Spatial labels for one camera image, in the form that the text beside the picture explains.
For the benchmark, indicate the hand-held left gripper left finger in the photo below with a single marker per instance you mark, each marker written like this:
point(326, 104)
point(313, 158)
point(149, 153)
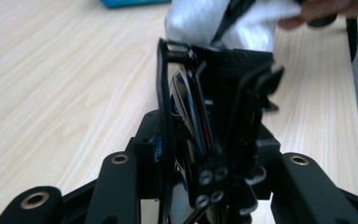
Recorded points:
point(146, 146)

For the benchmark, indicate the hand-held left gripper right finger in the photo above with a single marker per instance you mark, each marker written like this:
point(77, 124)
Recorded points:
point(268, 146)

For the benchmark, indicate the white cloth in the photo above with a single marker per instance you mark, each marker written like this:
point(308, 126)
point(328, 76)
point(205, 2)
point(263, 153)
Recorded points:
point(195, 21)

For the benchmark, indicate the black toy car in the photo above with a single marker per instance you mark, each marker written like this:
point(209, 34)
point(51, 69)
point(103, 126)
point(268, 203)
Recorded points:
point(217, 109)

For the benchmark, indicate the blue box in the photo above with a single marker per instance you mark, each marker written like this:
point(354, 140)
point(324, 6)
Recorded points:
point(133, 2)

